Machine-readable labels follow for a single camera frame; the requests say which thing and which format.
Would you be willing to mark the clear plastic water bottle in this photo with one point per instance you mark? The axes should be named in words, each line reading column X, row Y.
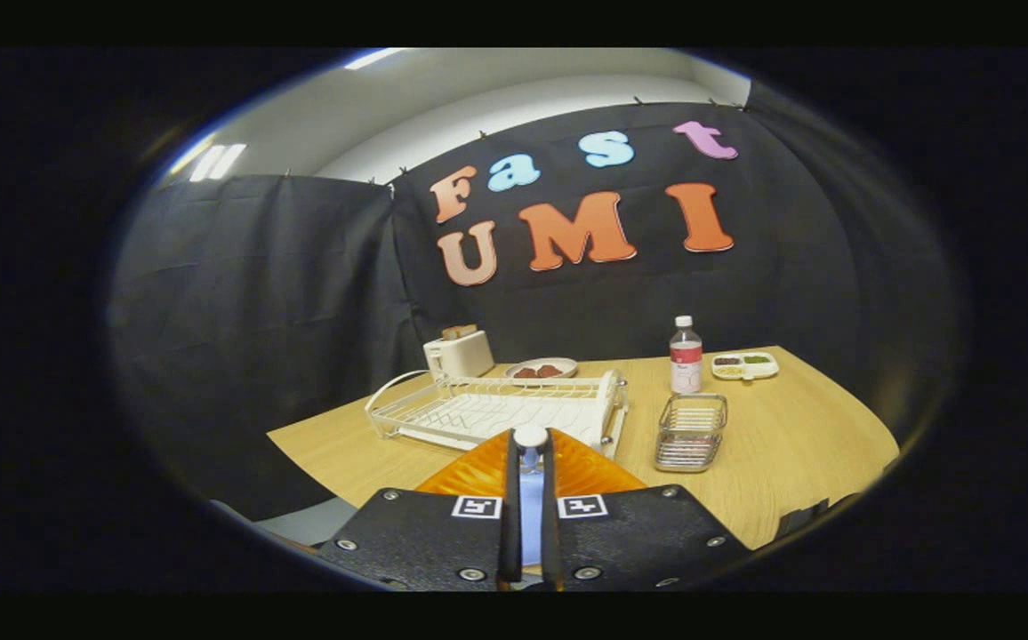
column 685, row 360

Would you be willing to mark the white-tipped spoon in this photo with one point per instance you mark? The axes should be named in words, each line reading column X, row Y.
column 530, row 436

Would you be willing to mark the blue plate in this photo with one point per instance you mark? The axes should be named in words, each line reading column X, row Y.
column 530, row 524

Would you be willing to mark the white divided snack tray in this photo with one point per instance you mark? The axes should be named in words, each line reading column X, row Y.
column 745, row 372

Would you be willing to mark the beige round plate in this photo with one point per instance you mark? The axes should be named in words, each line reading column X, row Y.
column 569, row 365

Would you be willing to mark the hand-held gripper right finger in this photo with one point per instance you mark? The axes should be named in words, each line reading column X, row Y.
column 638, row 538

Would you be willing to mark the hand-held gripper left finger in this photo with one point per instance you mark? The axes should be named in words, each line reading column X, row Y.
column 429, row 538

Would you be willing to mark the white toaster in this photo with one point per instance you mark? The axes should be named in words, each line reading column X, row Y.
column 461, row 356

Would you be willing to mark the brown toast slice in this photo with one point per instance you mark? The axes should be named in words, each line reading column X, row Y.
column 459, row 332

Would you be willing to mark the red meat piece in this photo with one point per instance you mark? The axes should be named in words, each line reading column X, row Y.
column 526, row 372
column 550, row 371

